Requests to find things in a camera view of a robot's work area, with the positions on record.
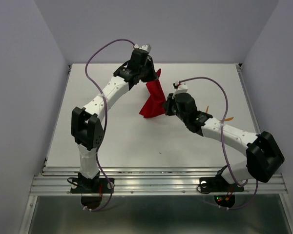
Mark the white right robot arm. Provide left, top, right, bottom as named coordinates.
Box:
left=163, top=93, right=285, bottom=190

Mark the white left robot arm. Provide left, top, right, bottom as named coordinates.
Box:
left=71, top=44, right=158, bottom=192

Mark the aluminium rail frame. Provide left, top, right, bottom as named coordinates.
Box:
left=20, top=64, right=293, bottom=234

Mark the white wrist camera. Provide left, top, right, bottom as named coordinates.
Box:
left=173, top=81, right=188, bottom=95
left=133, top=44, right=151, bottom=53

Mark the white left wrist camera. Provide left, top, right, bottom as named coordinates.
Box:
left=133, top=44, right=151, bottom=53

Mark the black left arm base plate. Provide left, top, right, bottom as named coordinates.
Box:
left=67, top=177, right=114, bottom=194

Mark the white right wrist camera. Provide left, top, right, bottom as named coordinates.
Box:
left=173, top=81, right=188, bottom=95

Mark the red cloth napkin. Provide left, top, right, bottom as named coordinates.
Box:
left=139, top=79, right=166, bottom=118

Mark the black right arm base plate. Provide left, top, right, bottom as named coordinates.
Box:
left=196, top=177, right=244, bottom=194

